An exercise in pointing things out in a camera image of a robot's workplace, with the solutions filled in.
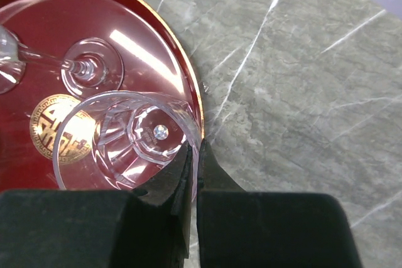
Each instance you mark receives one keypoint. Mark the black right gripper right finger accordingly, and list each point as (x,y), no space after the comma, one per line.
(239,228)

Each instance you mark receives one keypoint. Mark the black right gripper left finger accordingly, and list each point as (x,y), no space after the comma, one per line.
(146,227)

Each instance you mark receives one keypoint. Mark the clear faceted tumbler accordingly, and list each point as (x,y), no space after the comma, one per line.
(118,140)

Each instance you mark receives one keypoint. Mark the tall clear champagne flute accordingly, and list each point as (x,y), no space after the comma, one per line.
(90,66)

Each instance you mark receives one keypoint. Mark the red round lacquer tray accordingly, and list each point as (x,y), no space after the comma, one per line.
(154,58)

